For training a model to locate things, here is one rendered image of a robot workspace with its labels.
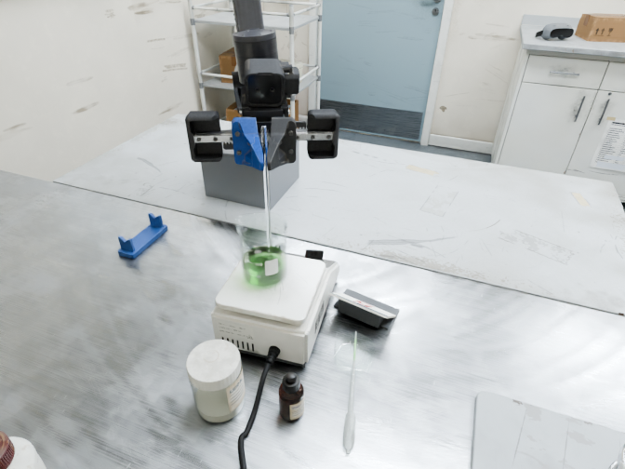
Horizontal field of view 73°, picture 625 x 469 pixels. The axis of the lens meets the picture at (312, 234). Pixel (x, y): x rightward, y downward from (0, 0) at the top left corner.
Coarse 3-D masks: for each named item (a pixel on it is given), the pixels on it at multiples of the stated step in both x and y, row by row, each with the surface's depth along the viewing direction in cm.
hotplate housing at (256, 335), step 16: (336, 272) 66; (320, 288) 58; (320, 304) 57; (224, 320) 54; (240, 320) 54; (256, 320) 53; (272, 320) 53; (320, 320) 59; (224, 336) 56; (240, 336) 55; (256, 336) 54; (272, 336) 53; (288, 336) 52; (304, 336) 52; (240, 352) 57; (256, 352) 56; (272, 352) 53; (288, 352) 54; (304, 352) 54
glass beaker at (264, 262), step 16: (240, 224) 54; (256, 224) 56; (272, 224) 56; (240, 240) 52; (256, 240) 50; (272, 240) 51; (256, 256) 52; (272, 256) 52; (256, 272) 53; (272, 272) 54; (256, 288) 55
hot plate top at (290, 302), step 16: (288, 256) 61; (240, 272) 58; (288, 272) 58; (304, 272) 58; (320, 272) 58; (224, 288) 55; (240, 288) 55; (272, 288) 55; (288, 288) 55; (304, 288) 55; (224, 304) 53; (240, 304) 53; (256, 304) 53; (272, 304) 53; (288, 304) 53; (304, 304) 53; (288, 320) 51; (304, 320) 51
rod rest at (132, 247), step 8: (152, 216) 79; (160, 216) 78; (152, 224) 80; (160, 224) 79; (144, 232) 79; (152, 232) 79; (160, 232) 79; (120, 240) 73; (128, 240) 72; (136, 240) 76; (144, 240) 76; (152, 240) 77; (120, 248) 74; (128, 248) 73; (136, 248) 74; (144, 248) 76; (128, 256) 73; (136, 256) 74
